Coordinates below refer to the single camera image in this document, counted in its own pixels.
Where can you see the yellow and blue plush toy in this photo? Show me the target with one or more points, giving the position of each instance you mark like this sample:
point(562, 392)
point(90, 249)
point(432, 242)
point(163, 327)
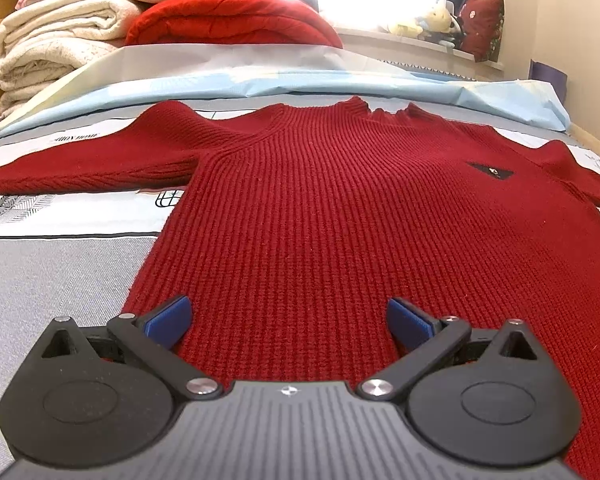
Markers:
point(440, 20)

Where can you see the white window sill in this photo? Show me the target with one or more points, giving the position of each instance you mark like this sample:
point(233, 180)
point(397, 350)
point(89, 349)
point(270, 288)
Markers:
point(420, 55)

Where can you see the dark red pillow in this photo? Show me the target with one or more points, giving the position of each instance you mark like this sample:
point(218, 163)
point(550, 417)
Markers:
point(482, 27)

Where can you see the white folded blanket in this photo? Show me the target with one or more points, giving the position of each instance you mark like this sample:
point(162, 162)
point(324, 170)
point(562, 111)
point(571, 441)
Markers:
point(55, 40)

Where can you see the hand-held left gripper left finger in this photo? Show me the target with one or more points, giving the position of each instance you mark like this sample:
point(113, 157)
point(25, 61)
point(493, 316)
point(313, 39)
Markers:
point(169, 321)

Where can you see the purple box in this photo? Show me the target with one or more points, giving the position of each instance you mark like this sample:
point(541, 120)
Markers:
point(549, 75)

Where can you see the red knitted sweater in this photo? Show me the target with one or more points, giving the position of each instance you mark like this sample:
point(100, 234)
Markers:
point(330, 220)

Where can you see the printed grey bedsheet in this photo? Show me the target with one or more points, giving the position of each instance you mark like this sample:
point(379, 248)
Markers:
point(65, 270)

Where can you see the wooden bed side rail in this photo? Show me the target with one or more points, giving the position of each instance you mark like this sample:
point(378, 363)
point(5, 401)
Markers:
point(597, 142)

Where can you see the light blue quilt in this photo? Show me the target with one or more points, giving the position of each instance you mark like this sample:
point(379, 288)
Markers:
point(190, 85)

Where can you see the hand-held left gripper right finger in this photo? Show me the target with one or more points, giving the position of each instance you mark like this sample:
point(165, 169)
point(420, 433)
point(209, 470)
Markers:
point(408, 323)

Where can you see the red folded quilt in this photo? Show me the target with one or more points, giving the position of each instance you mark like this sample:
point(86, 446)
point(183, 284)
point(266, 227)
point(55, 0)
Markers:
point(230, 22)

